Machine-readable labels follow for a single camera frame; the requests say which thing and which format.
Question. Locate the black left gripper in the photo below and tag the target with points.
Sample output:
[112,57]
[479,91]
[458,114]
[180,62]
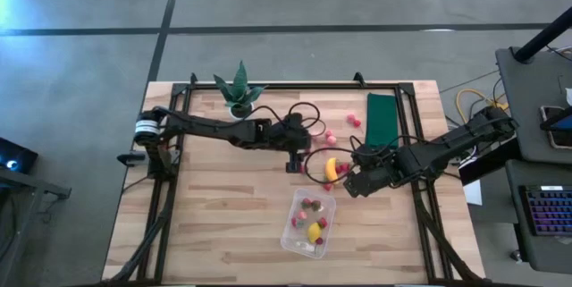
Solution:
[292,135]

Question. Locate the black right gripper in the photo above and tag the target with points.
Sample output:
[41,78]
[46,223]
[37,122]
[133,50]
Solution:
[364,184]

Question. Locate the yellow toy banana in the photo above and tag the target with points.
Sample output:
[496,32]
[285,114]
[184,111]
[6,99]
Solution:
[331,169]

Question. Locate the yellow toy lemon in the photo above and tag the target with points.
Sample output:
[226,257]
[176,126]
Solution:
[314,232]

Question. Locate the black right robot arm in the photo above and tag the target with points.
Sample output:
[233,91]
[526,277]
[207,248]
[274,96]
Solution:
[447,146]

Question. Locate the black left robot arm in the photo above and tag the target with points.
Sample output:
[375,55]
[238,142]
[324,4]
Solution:
[223,128]

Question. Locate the clear plastic tupperware container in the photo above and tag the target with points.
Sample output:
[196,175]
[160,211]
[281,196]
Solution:
[290,242]

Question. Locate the small red toy fruit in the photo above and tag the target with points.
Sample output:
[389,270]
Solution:
[357,123]

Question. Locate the green folded cloth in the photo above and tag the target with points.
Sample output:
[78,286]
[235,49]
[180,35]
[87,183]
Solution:
[382,119]

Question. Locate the potted snake plant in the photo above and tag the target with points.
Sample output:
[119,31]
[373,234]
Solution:
[239,88]

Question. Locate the white paper sheet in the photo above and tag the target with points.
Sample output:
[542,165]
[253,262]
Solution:
[473,193]

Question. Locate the black equipment box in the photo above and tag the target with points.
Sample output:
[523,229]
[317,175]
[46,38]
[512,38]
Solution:
[487,166]

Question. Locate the grey keyboard desk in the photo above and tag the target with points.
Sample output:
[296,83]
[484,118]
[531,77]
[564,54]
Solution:
[536,255]

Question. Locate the backlit black keyboard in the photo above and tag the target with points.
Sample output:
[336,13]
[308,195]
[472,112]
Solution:
[549,211]

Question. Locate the tablet in tan case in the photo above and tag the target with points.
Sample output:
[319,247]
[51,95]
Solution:
[552,139]

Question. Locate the black pole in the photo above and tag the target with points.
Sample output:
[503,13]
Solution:
[540,36]

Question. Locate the black metal stand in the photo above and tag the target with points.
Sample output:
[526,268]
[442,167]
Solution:
[44,187]

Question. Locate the black device, blue light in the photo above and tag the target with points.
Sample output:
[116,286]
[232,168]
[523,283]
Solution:
[24,157]

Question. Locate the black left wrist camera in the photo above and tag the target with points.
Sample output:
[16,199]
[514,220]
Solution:
[293,165]

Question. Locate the black metal table frame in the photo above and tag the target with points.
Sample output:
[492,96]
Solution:
[290,86]

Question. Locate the black clamp bracket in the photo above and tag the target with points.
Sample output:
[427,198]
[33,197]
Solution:
[132,158]

